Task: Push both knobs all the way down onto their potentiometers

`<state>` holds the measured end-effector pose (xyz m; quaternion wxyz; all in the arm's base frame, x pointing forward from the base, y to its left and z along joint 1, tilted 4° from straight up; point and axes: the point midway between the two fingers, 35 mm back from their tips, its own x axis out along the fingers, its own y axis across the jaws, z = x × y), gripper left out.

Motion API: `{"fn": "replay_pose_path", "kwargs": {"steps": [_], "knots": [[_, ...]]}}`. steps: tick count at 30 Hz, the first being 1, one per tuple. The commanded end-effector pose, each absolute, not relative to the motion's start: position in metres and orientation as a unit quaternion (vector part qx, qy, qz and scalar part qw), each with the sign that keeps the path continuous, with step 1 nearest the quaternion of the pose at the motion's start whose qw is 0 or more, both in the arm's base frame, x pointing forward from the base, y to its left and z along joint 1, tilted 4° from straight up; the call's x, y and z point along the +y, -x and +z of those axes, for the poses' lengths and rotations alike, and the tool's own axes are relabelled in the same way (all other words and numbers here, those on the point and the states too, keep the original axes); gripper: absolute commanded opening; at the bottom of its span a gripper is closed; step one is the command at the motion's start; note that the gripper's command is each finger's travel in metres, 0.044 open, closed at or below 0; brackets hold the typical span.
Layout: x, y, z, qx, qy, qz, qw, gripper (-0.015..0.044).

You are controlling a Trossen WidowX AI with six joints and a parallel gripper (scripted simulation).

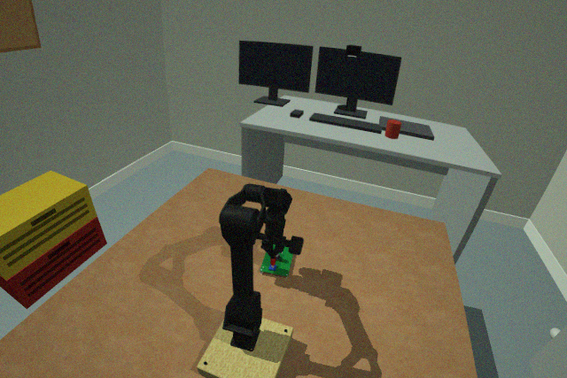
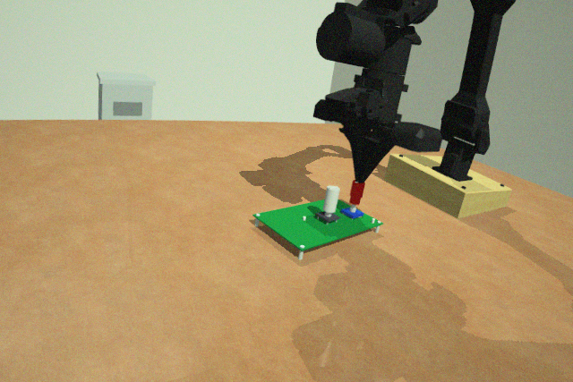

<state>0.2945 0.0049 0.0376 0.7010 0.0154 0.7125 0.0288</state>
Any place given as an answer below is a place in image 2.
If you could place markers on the green circuit board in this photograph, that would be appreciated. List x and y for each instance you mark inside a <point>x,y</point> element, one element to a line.
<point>312,224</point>

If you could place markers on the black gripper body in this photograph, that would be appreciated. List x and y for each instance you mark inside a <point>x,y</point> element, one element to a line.
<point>411,136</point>

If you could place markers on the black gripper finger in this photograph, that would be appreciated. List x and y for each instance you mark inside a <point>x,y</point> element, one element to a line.
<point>373,152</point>
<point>356,146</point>

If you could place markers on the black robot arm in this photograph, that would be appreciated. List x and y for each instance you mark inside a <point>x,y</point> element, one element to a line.
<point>367,36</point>

